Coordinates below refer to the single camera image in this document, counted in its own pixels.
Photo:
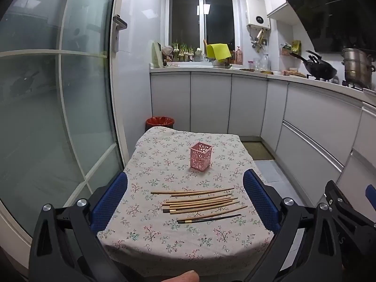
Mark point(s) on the black chopstick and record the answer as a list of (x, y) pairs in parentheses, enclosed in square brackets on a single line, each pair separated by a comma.
[(217, 218)]

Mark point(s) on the black range hood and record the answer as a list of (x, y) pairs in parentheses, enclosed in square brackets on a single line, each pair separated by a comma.
[(332, 14)]

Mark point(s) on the black wok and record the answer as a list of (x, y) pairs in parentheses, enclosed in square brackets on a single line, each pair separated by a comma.
[(321, 70)]

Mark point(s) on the floral tablecloth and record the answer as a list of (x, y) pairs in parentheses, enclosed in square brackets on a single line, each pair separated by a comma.
[(176, 241)]

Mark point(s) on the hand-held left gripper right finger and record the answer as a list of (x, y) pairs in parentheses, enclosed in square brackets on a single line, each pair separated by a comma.
[(261, 202)]

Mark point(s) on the steel steamer pot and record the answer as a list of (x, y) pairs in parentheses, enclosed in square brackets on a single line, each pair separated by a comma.
[(357, 67)]

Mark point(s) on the row of sprouting garlic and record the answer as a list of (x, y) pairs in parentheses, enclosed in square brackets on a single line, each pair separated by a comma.
[(183, 52)]

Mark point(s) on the white base cabinets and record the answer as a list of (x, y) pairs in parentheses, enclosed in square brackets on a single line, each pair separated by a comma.
[(308, 117)]

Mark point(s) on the glass jar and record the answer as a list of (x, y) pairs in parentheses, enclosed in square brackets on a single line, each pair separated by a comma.
[(265, 63)]

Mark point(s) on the kitchen window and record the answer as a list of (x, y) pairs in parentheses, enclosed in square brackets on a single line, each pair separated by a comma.
[(188, 20)]

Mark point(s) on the pink perforated utensil holder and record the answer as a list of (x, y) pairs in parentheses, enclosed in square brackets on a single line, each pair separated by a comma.
[(200, 158)]

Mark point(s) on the pale green cutting board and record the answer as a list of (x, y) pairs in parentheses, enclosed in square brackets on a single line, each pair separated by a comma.
[(157, 55)]

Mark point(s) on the yellow-green cloth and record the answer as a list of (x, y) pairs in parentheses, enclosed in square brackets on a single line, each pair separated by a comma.
[(218, 51)]

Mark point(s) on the person's left hand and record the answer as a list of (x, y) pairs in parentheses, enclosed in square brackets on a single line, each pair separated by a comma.
[(186, 277)]

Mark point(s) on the red trash bin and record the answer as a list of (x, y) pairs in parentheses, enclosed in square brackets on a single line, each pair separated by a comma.
[(159, 122)]

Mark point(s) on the brown floor mat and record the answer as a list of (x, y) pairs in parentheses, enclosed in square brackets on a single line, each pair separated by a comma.
[(258, 151)]

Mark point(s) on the white water heater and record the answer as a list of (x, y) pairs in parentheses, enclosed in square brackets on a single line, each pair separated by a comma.
[(258, 8)]

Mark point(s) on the bunch of wooden chopsticks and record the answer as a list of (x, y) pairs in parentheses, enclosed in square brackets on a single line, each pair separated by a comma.
[(191, 204)]

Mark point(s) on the green food packet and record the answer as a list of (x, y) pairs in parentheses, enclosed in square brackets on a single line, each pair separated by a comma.
[(296, 47)]

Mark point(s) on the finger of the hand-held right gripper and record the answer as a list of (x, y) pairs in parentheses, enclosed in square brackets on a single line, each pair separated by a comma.
[(349, 211), (371, 194)]

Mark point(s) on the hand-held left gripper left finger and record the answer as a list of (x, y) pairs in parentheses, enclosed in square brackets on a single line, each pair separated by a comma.
[(108, 202)]

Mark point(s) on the pink bottle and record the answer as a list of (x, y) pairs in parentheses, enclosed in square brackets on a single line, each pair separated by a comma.
[(239, 56)]

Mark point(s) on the frosted glass sliding door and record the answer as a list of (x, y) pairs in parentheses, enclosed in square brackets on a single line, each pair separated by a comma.
[(73, 94)]

